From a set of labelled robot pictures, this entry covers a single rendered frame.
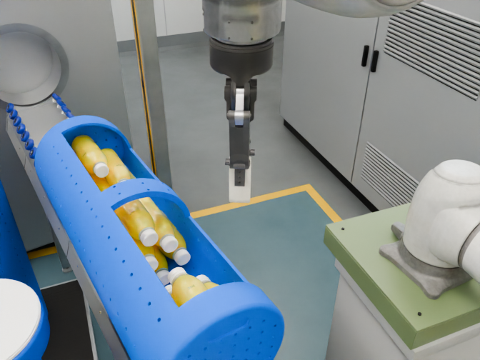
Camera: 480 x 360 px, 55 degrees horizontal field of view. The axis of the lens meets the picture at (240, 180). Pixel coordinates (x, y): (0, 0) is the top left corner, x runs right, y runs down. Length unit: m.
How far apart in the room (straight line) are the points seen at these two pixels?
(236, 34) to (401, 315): 0.76
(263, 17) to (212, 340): 0.56
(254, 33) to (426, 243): 0.72
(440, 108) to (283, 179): 1.31
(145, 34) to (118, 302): 0.98
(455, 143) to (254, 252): 1.21
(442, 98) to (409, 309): 1.44
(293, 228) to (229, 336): 2.05
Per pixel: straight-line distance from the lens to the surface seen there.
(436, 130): 2.44
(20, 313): 1.18
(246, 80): 0.54
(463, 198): 1.03
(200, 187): 3.21
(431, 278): 1.16
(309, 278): 2.59
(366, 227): 1.28
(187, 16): 5.77
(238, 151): 0.57
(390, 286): 1.14
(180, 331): 0.83
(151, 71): 1.70
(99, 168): 1.34
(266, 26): 0.52
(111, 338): 1.28
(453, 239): 1.05
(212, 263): 1.15
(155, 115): 1.77
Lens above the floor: 1.87
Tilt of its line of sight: 35 degrees down
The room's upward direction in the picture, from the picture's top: straight up
